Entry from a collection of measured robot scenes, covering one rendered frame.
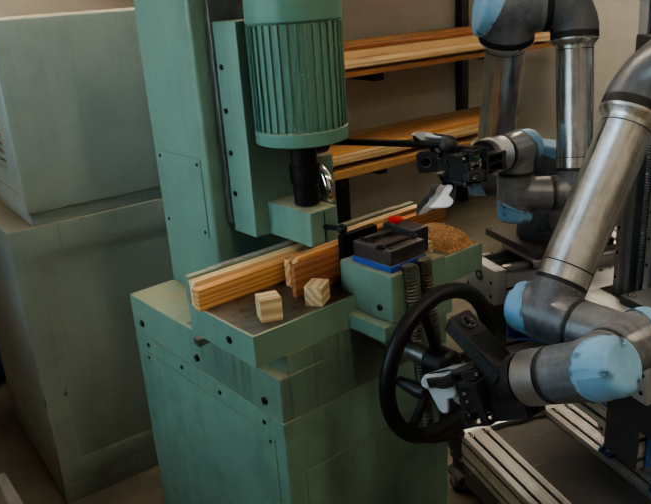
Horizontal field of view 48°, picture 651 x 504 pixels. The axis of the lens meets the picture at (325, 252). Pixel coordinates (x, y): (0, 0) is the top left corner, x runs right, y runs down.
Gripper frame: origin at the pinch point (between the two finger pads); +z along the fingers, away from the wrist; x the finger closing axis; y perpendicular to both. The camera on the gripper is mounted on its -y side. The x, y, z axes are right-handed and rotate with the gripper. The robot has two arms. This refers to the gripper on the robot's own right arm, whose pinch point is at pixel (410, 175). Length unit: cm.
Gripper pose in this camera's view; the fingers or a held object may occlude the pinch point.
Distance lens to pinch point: 138.2
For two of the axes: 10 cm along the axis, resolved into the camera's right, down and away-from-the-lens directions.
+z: -7.6, 2.6, -6.0
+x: 0.9, 9.5, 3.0
